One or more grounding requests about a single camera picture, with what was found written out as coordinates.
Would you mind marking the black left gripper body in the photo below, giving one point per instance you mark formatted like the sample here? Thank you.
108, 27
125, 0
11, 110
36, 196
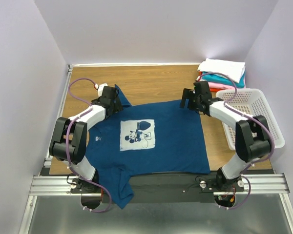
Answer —
117, 106

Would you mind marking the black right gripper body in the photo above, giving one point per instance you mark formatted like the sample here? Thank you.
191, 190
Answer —
196, 100

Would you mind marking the dark blue t shirt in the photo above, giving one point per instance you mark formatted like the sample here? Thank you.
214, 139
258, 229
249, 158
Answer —
143, 139

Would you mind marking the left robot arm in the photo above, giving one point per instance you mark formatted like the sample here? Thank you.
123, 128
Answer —
69, 139

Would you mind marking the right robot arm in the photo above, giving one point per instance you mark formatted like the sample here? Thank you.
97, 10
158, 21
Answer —
252, 136

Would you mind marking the orange folded t shirt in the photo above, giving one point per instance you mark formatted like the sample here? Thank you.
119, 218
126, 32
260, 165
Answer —
211, 89

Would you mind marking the pink folded t shirt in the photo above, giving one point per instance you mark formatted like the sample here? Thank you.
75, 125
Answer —
217, 82

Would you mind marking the teal folded t shirt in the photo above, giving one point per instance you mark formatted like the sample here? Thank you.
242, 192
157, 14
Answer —
239, 85

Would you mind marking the white folded t shirt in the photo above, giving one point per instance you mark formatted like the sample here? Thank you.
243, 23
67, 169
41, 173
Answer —
234, 70

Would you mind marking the white table edge strip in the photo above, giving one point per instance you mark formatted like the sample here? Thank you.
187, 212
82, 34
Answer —
126, 64

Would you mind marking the white plastic basket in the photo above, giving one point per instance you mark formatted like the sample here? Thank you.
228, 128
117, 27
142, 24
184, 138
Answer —
253, 102

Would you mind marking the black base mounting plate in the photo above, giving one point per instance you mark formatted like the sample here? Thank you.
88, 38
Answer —
160, 188

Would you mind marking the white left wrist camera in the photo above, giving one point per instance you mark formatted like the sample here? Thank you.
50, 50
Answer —
99, 88

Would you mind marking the aluminium frame rail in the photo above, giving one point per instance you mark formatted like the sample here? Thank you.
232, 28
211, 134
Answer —
42, 185

